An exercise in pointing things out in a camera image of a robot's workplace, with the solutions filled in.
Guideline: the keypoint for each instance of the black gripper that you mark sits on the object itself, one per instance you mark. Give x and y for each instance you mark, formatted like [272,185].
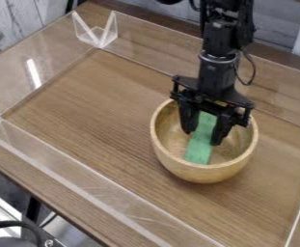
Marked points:
[228,106]

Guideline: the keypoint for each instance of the green rectangular block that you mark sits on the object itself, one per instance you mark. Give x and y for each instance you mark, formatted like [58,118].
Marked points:
[197,151]

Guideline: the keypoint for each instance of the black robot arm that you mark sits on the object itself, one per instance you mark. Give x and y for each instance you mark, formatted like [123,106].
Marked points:
[227,30]

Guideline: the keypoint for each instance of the wooden brown bowl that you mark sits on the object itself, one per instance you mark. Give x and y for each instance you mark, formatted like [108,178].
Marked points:
[169,141]

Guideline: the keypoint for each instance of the black table leg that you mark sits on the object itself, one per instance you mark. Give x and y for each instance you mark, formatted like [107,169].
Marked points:
[32,211]

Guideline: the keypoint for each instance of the clear acrylic barrier wall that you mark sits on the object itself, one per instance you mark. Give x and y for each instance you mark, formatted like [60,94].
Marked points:
[76,106]

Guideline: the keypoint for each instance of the clear acrylic corner bracket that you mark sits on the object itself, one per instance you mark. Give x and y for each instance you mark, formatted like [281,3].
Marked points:
[97,36]

